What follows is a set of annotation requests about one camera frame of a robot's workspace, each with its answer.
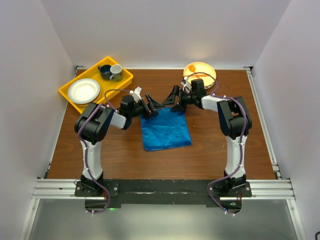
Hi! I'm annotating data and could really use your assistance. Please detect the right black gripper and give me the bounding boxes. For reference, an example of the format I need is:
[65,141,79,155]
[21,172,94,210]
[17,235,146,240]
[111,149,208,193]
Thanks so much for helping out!
[162,85,196,113]

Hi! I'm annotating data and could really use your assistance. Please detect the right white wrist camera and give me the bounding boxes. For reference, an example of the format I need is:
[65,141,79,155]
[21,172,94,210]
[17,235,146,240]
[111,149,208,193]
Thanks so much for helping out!
[181,76,192,93]

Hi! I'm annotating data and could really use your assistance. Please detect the orange plastic knife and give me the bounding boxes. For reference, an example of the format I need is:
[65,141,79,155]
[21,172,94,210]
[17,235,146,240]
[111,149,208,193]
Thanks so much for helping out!
[183,72,211,78]

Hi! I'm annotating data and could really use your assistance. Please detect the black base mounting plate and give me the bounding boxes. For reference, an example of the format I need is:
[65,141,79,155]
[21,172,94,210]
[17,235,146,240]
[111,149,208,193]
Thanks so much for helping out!
[74,179,252,210]

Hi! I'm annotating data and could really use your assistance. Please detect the dark blue mug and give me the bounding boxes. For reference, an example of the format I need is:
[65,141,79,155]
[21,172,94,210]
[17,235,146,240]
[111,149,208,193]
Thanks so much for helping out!
[97,64,111,80]

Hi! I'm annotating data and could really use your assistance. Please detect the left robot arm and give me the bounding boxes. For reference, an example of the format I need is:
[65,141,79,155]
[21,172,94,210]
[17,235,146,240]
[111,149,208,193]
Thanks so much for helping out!
[74,92,165,198]

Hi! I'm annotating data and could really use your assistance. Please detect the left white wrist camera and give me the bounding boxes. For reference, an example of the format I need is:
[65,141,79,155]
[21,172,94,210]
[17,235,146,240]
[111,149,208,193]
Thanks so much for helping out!
[129,86,143,103]

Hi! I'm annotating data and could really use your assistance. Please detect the yellow plastic tray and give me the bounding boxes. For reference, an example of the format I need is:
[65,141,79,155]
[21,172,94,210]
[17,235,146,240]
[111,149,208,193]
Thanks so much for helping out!
[59,56,133,113]

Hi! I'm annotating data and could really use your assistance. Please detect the blue cloth napkin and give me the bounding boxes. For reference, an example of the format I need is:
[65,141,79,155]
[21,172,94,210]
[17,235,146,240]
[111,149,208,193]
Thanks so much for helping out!
[140,107,192,152]

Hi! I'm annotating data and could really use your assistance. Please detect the yellow plastic plate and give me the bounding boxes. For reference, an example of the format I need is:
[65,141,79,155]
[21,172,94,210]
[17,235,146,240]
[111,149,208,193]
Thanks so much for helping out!
[182,61,217,90]

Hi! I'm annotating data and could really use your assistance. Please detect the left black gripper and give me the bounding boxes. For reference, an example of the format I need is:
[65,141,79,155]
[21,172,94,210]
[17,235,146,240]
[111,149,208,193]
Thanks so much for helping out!
[128,93,164,120]

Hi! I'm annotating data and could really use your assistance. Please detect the grey mug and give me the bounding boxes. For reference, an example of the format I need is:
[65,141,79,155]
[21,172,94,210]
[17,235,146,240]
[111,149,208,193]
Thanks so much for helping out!
[109,64,123,82]

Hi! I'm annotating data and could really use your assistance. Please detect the orange plastic spoon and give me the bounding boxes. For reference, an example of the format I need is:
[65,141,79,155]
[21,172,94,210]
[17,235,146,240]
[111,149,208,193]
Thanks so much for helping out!
[188,64,198,74]

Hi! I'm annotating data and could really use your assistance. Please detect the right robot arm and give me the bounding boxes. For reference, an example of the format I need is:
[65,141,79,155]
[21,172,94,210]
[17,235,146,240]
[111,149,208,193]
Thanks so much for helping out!
[162,78,252,197]

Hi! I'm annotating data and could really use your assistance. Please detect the white paper plate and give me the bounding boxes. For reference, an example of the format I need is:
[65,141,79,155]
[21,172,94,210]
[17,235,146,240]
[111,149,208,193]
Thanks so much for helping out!
[67,78,101,105]

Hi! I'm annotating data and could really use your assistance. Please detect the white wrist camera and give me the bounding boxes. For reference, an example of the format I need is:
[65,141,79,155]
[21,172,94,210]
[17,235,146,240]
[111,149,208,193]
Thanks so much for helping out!
[181,76,192,93]
[129,86,143,103]

